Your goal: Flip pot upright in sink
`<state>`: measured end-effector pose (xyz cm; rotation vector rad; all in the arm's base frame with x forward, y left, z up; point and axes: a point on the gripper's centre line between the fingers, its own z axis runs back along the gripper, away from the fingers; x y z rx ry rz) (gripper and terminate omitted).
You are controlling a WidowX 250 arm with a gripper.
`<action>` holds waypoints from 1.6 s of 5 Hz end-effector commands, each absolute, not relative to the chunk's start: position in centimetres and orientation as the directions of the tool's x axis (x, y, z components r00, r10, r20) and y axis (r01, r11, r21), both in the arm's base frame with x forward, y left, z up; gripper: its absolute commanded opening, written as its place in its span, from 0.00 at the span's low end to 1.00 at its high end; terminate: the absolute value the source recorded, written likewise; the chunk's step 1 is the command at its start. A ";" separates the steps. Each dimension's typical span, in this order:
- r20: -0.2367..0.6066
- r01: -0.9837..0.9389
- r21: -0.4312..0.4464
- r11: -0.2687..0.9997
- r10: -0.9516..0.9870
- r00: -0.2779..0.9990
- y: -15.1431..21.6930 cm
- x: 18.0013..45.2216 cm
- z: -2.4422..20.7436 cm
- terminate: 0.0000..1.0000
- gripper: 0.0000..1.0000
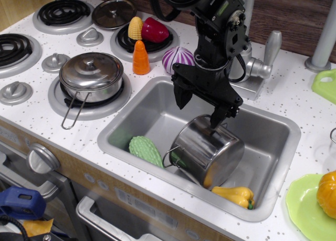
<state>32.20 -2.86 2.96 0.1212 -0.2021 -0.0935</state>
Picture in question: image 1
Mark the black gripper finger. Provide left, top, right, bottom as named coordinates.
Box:
left=210, top=106, right=228, bottom=129
left=174, top=83, right=193, bottom=110

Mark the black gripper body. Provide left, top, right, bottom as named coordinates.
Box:
left=172, top=63, right=243, bottom=118

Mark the steel pot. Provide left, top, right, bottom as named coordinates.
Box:
left=162, top=115, right=245, bottom=190

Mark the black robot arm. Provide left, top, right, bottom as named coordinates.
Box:
left=149, top=0, right=249, bottom=128

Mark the grey metal sink basin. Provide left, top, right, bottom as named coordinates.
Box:
left=98, top=77, right=301, bottom=222

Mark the loose steel pot lid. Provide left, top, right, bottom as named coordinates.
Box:
left=92, top=0, right=137, bottom=29

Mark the purple white toy onion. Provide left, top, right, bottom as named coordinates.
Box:
left=162, top=46, right=195, bottom=75

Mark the silver toy faucet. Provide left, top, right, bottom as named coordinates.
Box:
left=228, top=0, right=283, bottom=100

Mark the orange toy carrot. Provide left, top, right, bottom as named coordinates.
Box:
left=133, top=40, right=150, bottom=75

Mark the green bumpy toy gourd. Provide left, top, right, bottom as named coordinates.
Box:
left=129, top=136, right=164, bottom=168

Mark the red toy pepper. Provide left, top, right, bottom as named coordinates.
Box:
left=141, top=17, right=170, bottom=44

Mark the back right black burner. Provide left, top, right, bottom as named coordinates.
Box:
left=110, top=24, right=180, bottom=63

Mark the black burner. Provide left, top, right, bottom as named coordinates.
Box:
left=33, top=0, right=94, bottom=35
left=1, top=34, right=42, bottom=79
left=110, top=24, right=180, bottom=63

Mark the yellow toy corn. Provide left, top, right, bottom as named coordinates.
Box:
left=128, top=16, right=143, bottom=40

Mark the yellow toy bell pepper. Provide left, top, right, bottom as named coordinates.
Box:
left=211, top=186, right=255, bottom=209

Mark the steel lidded saucepan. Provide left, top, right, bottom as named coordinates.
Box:
left=59, top=53, right=124, bottom=122

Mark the green cutting board corner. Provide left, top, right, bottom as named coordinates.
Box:
left=311, top=69, right=335, bottom=102

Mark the upper silver stove knob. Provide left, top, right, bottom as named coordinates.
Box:
left=76, top=27, right=104, bottom=47

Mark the silver stove knob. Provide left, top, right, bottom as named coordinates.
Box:
left=76, top=27, right=104, bottom=47
left=41, top=53, right=70, bottom=74
left=1, top=81, right=33, bottom=106

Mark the front burner under saucepan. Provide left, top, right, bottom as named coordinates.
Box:
left=48, top=74, right=132, bottom=121

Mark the orange toy pumpkin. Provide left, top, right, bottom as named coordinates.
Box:
left=317, top=171, right=335, bottom=219

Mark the green plastic plate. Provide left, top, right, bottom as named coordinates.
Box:
left=286, top=174, right=335, bottom=240

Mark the middle silver stove knob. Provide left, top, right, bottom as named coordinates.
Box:
left=41, top=53, right=70, bottom=74

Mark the back left black burner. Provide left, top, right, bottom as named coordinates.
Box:
left=33, top=0, right=94, bottom=35

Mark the silver oven dial knob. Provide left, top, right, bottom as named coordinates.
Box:
left=26, top=143, right=60, bottom=174

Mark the lower silver stove knob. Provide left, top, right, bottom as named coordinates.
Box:
left=1, top=81, right=33, bottom=106

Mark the far left black burner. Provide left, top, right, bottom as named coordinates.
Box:
left=1, top=34, right=42, bottom=79

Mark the grey vertical post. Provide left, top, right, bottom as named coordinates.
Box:
left=304, top=0, right=335, bottom=73

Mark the silver dishwasher door handle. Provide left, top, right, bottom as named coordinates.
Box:
left=76, top=196, right=160, bottom=241

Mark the silver oven door handle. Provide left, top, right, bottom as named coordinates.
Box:
left=1, top=142, right=75, bottom=202

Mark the blue clamp handle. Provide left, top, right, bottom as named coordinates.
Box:
left=1, top=186, right=47, bottom=220

